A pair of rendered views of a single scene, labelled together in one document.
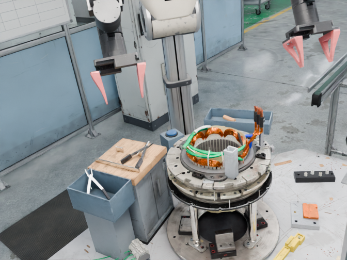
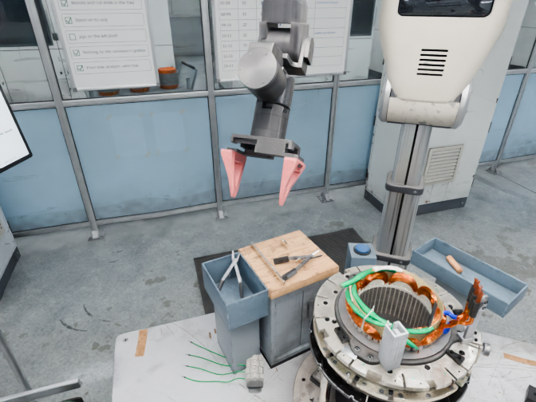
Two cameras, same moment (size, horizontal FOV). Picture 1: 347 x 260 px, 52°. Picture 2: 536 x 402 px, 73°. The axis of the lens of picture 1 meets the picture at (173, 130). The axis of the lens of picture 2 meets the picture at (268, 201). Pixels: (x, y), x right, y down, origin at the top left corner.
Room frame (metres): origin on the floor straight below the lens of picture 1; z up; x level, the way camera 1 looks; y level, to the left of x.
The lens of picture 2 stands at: (0.32, -0.16, 1.67)
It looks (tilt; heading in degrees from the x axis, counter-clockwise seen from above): 30 degrees down; 29
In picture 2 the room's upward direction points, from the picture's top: straight up
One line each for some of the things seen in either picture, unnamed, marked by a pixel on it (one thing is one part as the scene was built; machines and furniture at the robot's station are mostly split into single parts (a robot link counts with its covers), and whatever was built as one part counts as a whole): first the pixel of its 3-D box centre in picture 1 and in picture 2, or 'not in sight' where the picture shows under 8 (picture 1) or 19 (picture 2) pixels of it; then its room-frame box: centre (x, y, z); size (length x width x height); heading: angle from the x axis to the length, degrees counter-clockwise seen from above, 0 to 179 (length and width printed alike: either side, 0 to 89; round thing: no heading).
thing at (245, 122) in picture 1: (238, 146); (453, 306); (1.20, -0.26, 0.92); 0.25 x 0.11 x 0.28; 66
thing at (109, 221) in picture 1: (108, 217); (235, 317); (0.88, 0.25, 0.92); 0.17 x 0.11 x 0.28; 57
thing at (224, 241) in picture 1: (224, 240); not in sight; (0.79, -0.12, 0.85); 0.06 x 0.04 x 0.05; 91
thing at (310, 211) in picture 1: (310, 211); not in sight; (0.92, -0.44, 0.80); 0.07 x 0.05 x 0.01; 162
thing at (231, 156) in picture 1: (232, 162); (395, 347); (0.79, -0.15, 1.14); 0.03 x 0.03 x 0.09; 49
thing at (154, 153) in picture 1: (128, 159); (286, 261); (1.01, 0.17, 1.05); 0.20 x 0.19 x 0.02; 147
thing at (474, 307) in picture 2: (258, 118); (474, 301); (0.90, -0.25, 1.21); 0.04 x 0.04 x 0.03; 49
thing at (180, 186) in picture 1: (184, 185); (322, 335); (0.83, -0.01, 1.06); 0.09 x 0.04 x 0.01; 49
